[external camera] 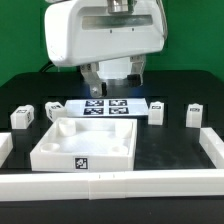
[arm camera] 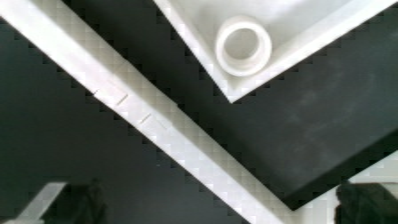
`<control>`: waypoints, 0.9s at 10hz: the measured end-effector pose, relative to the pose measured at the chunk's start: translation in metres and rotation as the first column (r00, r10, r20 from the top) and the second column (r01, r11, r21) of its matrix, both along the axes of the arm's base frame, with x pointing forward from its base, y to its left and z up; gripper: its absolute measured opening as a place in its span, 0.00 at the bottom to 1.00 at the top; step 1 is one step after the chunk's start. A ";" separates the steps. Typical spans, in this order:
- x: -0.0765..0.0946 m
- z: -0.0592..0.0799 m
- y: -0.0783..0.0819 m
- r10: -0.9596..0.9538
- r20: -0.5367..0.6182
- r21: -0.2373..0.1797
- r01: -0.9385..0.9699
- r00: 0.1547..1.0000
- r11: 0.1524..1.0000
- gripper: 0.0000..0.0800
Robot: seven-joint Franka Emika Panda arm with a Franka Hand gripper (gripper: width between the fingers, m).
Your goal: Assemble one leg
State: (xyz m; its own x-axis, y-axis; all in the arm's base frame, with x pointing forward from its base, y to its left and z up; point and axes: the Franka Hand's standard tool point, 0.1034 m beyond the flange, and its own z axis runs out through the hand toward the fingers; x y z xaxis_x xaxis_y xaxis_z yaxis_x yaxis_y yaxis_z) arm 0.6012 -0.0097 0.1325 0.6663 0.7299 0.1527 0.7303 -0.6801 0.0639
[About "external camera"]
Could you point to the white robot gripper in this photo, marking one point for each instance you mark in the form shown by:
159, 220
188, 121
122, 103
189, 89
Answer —
79, 32

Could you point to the white square tabletop part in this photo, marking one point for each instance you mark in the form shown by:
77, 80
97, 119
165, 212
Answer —
86, 145

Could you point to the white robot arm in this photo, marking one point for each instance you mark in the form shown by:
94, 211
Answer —
115, 71

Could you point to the white sheet with AprilTags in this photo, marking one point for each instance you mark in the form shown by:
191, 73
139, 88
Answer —
106, 107

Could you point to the white left fence piece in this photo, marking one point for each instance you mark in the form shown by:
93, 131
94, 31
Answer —
6, 145

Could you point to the white front fence bar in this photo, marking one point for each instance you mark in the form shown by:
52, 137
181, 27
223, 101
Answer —
109, 185

